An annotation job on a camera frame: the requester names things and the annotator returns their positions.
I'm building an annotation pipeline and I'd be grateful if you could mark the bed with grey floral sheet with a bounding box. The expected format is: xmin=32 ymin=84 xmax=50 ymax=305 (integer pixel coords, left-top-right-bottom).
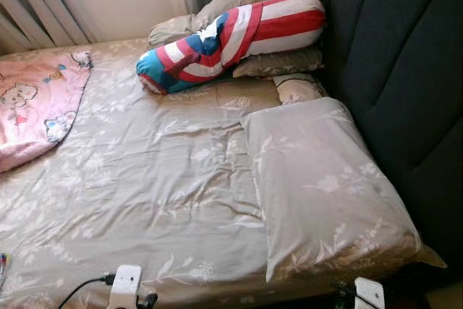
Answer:
xmin=0 ymin=38 xmax=435 ymax=309

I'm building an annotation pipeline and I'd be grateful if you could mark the grey floral pillow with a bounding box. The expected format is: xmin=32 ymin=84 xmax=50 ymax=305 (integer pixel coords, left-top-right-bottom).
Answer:
xmin=240 ymin=97 xmax=448 ymax=284

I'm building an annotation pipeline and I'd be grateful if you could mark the pink cartoon print blanket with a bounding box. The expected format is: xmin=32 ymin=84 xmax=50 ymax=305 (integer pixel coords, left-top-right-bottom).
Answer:
xmin=0 ymin=51 xmax=93 ymax=174

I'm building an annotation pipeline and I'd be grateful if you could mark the small beige printed pillow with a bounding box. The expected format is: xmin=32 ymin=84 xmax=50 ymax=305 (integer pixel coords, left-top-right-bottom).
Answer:
xmin=273 ymin=73 xmax=328 ymax=105

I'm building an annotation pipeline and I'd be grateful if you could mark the red white blue striped bolster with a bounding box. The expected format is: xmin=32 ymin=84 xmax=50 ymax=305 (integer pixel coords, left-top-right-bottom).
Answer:
xmin=136 ymin=0 xmax=327 ymax=95

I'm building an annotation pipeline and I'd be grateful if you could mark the dark padded headboard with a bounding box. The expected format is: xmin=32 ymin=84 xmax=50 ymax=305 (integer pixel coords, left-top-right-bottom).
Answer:
xmin=289 ymin=0 xmax=463 ymax=288

